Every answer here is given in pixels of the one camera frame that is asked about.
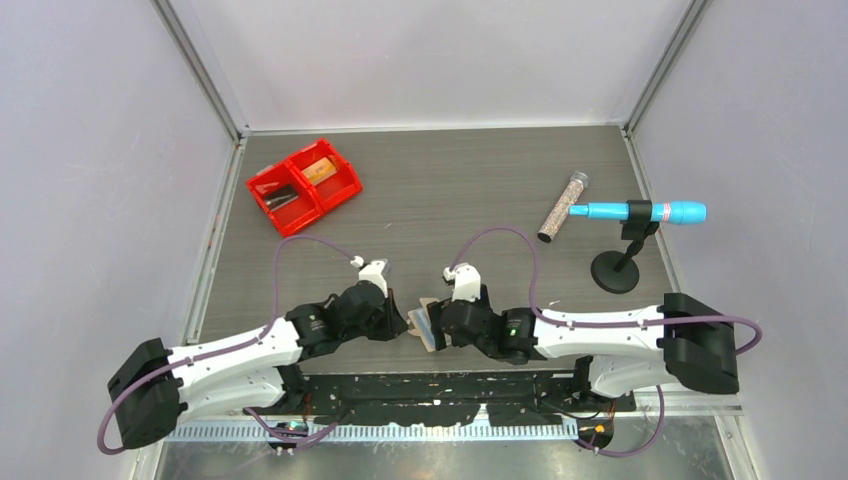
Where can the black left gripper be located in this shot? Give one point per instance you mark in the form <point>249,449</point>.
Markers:
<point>393,323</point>

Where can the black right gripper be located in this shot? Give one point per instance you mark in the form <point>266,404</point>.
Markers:
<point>434,311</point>

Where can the beige leather card holder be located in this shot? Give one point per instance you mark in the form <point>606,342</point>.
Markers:
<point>419,325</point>

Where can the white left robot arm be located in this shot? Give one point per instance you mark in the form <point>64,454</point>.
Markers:
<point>158,388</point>

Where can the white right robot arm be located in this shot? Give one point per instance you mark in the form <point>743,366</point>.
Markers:
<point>681,340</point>

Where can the black card in bin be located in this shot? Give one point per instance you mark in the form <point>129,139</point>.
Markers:
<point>280,197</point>

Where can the orange card in bin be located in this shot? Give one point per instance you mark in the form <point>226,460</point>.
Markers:
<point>319,171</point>

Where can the red divided plastic bin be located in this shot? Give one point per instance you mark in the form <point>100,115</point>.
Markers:
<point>315,201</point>

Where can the glittery silver tube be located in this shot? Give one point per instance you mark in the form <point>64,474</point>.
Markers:
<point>577,183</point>

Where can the blue toy microphone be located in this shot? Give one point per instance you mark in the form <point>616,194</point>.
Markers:
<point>675,212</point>

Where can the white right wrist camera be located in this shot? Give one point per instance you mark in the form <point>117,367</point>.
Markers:
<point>465,281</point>

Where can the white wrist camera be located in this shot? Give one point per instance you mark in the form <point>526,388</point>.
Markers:
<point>465,281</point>
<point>374,272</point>

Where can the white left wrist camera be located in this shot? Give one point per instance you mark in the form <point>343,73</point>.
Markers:
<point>374,272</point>

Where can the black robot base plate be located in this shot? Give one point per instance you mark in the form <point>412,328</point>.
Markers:
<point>509,398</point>

